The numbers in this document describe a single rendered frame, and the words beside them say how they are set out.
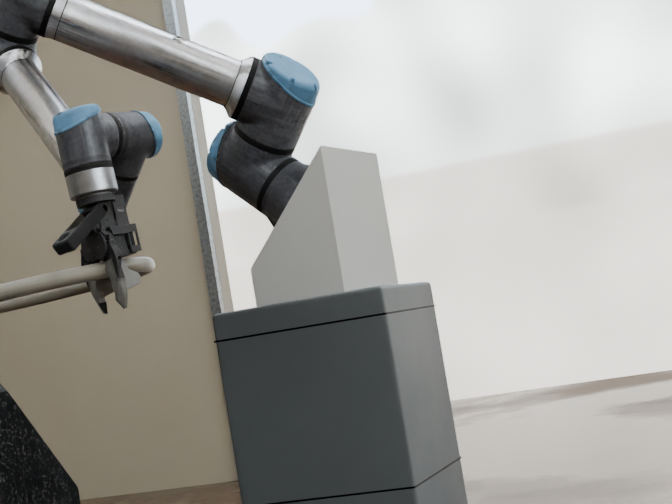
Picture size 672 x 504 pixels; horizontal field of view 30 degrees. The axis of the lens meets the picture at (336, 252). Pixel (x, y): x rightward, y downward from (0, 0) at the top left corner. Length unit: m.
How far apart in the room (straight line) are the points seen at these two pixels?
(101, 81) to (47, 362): 1.71
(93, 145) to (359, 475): 0.90
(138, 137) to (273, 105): 0.51
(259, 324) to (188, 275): 4.54
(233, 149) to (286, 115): 0.16
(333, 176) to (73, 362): 5.01
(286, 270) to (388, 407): 0.39
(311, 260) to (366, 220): 0.22
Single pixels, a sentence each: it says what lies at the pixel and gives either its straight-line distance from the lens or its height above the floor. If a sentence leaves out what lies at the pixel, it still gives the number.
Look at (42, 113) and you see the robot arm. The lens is 2.69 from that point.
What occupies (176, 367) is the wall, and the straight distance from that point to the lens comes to 7.32.
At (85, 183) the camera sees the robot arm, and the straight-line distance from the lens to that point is 2.31.
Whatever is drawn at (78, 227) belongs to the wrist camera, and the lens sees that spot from 2.28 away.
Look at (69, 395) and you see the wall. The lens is 7.68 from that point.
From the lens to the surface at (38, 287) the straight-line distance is 2.27.
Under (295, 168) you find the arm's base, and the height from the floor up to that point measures 1.15.
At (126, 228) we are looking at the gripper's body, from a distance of 2.34.
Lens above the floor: 0.79
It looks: 3 degrees up
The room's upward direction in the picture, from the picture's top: 9 degrees counter-clockwise
